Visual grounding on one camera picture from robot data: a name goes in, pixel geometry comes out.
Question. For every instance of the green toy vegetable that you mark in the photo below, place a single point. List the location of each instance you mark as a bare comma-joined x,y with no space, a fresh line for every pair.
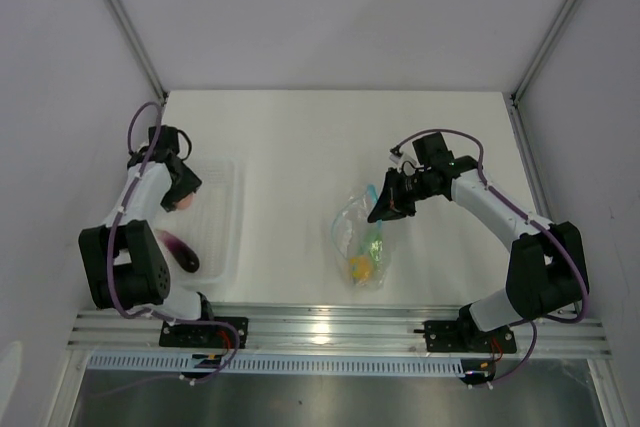
372,244

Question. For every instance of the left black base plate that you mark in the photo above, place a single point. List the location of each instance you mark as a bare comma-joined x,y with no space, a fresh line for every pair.
205,336

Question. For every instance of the left aluminium frame post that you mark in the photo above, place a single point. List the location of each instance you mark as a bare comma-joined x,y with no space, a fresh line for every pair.
136,47

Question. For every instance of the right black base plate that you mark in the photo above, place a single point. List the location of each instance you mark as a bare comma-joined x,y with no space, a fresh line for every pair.
446,336

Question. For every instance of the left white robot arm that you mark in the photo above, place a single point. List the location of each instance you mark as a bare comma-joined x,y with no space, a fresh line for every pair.
125,267

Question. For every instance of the white slotted cable duct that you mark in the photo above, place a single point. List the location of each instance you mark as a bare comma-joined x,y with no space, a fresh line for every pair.
279,364

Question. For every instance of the white perforated plastic basket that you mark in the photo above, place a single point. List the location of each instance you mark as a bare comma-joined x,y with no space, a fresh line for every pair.
211,226

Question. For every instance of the right aluminium frame post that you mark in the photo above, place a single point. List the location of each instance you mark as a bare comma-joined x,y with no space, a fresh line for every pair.
554,32

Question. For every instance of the aluminium mounting rail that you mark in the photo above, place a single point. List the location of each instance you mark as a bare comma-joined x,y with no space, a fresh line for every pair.
330,330

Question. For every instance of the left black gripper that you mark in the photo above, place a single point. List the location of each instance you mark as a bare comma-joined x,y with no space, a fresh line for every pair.
190,184

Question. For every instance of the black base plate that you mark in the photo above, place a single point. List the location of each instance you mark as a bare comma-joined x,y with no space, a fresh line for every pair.
205,336
446,336

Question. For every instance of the clear zip top bag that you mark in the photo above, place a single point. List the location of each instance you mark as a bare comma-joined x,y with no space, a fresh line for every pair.
347,232

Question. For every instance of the yellow toy lemon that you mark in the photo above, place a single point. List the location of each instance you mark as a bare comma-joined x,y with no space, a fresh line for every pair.
361,268

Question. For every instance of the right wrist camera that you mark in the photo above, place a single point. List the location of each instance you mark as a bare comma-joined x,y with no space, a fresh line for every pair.
398,157

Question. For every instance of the peach coloured egg toy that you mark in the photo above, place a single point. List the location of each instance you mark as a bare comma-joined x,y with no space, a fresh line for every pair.
185,202

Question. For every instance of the aluminium frame post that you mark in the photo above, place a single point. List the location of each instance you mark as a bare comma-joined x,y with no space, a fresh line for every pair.
554,32
136,47

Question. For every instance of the purple toy eggplant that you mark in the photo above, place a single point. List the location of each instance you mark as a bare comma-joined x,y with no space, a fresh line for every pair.
184,255

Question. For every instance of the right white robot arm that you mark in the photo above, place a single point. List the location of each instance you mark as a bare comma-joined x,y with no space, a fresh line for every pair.
547,268

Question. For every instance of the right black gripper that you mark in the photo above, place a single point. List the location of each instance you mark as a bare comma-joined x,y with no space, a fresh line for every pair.
392,204

